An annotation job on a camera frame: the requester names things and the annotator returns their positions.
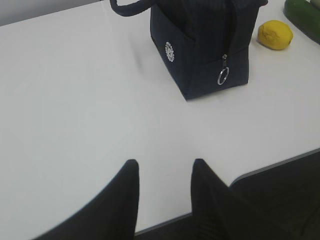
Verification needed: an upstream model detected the navy insulated lunch bag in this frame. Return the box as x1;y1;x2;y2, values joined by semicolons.
110;0;267;100

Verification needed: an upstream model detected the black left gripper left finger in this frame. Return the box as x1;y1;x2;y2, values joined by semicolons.
38;159;139;240

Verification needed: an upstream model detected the green cucumber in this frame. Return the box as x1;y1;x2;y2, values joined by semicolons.
283;0;320;44

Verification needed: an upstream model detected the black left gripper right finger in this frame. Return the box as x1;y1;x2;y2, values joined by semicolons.
191;159;320;240

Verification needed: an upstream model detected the yellow lemon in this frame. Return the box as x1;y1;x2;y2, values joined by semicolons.
257;20;294;51

